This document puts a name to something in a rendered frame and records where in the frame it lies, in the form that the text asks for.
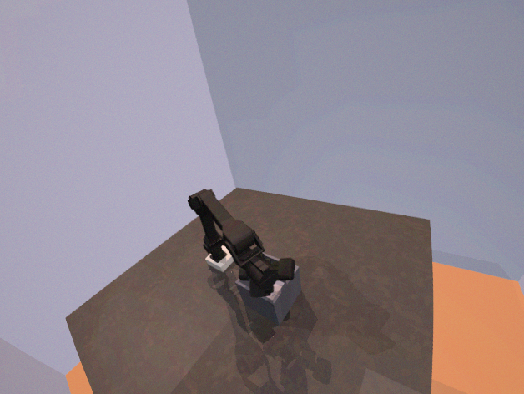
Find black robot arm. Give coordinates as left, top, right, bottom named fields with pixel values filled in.
left=188, top=189, right=279, bottom=297

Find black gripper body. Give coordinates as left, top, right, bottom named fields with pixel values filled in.
left=239, top=253, right=295, bottom=281

